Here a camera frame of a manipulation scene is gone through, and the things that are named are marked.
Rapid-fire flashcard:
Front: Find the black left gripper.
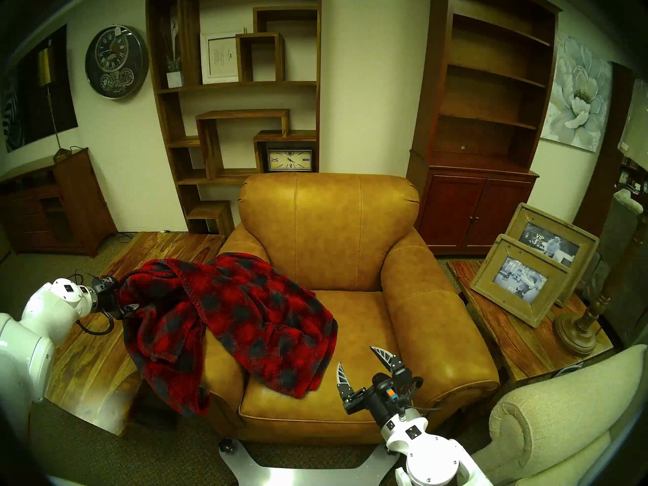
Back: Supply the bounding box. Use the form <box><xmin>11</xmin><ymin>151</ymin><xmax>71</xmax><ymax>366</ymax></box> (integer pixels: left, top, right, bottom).
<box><xmin>91</xmin><ymin>275</ymin><xmax>140</xmax><ymax>320</ymax></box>

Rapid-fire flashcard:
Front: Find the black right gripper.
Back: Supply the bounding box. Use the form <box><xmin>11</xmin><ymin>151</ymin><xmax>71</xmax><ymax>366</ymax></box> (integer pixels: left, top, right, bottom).
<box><xmin>336</xmin><ymin>345</ymin><xmax>424</xmax><ymax>428</ymax></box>

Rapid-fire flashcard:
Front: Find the red black plaid blanket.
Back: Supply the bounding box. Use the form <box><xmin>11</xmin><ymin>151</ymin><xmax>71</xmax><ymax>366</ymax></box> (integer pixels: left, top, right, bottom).
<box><xmin>118</xmin><ymin>253</ymin><xmax>339</xmax><ymax>417</ymax></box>

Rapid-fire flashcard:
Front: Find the beige fabric sofa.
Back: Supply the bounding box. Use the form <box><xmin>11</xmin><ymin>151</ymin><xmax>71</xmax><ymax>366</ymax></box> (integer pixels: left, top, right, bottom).
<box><xmin>471</xmin><ymin>344</ymin><xmax>648</xmax><ymax>486</ymax></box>

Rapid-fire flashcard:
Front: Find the long wooden coffee table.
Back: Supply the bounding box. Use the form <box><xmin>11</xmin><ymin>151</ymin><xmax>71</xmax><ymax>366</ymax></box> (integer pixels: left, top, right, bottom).
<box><xmin>45</xmin><ymin>231</ymin><xmax>226</xmax><ymax>436</ymax></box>

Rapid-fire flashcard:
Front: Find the dark wood media cabinet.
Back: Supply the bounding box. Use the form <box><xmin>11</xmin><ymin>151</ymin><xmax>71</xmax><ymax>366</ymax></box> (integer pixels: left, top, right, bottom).
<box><xmin>0</xmin><ymin>147</ymin><xmax>118</xmax><ymax>258</ymax></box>

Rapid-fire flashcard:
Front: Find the rustic wooden side table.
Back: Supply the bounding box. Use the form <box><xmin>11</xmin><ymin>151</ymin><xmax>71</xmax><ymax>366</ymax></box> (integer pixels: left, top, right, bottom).
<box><xmin>447</xmin><ymin>259</ymin><xmax>614</xmax><ymax>384</ymax></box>

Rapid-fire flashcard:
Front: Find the tan leather armchair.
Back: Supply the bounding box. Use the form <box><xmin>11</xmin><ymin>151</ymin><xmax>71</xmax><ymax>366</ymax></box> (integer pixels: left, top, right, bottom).
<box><xmin>197</xmin><ymin>173</ymin><xmax>501</xmax><ymax>445</ymax></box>

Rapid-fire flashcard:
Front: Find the open wooden shelf unit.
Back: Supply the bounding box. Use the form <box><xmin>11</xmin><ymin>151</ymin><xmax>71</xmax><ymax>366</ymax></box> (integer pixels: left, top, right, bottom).
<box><xmin>145</xmin><ymin>0</ymin><xmax>322</xmax><ymax>236</ymax></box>

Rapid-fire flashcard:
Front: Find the cherry wood bookcase hutch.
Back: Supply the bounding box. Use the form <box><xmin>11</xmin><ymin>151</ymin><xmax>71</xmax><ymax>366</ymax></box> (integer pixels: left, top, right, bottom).
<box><xmin>406</xmin><ymin>0</ymin><xmax>562</xmax><ymax>255</ymax></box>

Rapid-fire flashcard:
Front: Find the turned wooden lamp base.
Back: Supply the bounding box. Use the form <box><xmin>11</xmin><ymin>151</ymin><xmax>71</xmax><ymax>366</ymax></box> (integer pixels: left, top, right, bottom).
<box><xmin>555</xmin><ymin>227</ymin><xmax>648</xmax><ymax>356</ymax></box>

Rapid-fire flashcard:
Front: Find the small potted plant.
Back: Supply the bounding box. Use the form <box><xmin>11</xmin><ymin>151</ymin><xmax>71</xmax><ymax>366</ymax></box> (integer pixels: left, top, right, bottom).
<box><xmin>161</xmin><ymin>19</ymin><xmax>185</xmax><ymax>89</ymax></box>

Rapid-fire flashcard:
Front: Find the rectangular mantel clock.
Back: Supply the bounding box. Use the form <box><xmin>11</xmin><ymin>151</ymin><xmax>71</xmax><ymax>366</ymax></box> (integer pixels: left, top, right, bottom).
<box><xmin>267</xmin><ymin>148</ymin><xmax>313</xmax><ymax>173</ymax></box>

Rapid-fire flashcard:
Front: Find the gold shade table lamp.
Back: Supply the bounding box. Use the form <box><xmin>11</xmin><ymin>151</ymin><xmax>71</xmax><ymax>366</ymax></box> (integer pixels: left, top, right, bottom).
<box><xmin>38</xmin><ymin>46</ymin><xmax>72</xmax><ymax>161</ymax></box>

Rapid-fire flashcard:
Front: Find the white framed certificate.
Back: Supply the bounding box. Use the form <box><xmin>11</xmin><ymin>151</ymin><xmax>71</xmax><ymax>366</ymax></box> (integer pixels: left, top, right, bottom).
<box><xmin>200</xmin><ymin>28</ymin><xmax>247</xmax><ymax>85</ymax></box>

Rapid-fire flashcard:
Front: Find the grey upholstered chair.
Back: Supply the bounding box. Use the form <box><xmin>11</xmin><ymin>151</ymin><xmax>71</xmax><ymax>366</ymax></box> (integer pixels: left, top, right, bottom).
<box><xmin>582</xmin><ymin>189</ymin><xmax>648</xmax><ymax>346</ymax></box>

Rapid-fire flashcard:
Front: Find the tall dark wood cabinet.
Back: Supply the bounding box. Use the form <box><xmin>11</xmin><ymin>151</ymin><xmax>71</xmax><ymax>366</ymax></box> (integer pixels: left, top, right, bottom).
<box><xmin>573</xmin><ymin>62</ymin><xmax>639</xmax><ymax>237</ymax></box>

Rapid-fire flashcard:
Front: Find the distant shelf with books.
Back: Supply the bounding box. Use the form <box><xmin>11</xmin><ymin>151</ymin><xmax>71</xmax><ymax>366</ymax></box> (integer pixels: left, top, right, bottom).
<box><xmin>615</xmin><ymin>156</ymin><xmax>648</xmax><ymax>194</ymax></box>

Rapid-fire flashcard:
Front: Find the white flower painting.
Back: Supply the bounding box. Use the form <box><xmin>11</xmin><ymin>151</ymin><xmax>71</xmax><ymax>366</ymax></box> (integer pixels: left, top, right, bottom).
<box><xmin>540</xmin><ymin>33</ymin><xmax>613</xmax><ymax>153</ymax></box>

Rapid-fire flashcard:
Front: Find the pale lampshade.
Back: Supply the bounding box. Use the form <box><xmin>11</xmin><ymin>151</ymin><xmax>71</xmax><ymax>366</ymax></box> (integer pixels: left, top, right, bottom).
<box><xmin>618</xmin><ymin>79</ymin><xmax>648</xmax><ymax>172</ymax></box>

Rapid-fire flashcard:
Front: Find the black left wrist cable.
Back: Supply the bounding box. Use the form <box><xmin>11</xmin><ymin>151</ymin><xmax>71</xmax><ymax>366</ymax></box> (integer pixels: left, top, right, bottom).
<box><xmin>75</xmin><ymin>308</ymin><xmax>115</xmax><ymax>337</ymax></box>

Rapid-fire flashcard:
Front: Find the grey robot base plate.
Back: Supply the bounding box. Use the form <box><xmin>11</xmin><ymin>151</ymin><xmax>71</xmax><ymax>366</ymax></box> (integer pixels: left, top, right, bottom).
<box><xmin>219</xmin><ymin>439</ymin><xmax>400</xmax><ymax>486</ymax></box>

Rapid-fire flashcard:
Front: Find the small beige picture frame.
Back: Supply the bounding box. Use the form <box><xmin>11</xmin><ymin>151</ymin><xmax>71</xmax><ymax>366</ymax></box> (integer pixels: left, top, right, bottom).
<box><xmin>470</xmin><ymin>234</ymin><xmax>573</xmax><ymax>328</ymax></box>

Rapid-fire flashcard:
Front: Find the dark zebra wall art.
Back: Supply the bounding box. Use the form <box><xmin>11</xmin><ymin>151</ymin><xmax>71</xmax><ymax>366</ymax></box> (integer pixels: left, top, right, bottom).
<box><xmin>0</xmin><ymin>24</ymin><xmax>79</xmax><ymax>154</ymax></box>

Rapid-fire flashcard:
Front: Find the round dark wall clock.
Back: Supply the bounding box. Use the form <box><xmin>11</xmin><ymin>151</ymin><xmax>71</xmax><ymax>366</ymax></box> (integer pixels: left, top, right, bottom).
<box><xmin>85</xmin><ymin>25</ymin><xmax>149</xmax><ymax>100</ymax></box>

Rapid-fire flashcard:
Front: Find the large beige picture frame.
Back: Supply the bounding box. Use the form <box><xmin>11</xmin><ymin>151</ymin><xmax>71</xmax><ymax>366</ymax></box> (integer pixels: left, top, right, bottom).
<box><xmin>505</xmin><ymin>202</ymin><xmax>600</xmax><ymax>307</ymax></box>

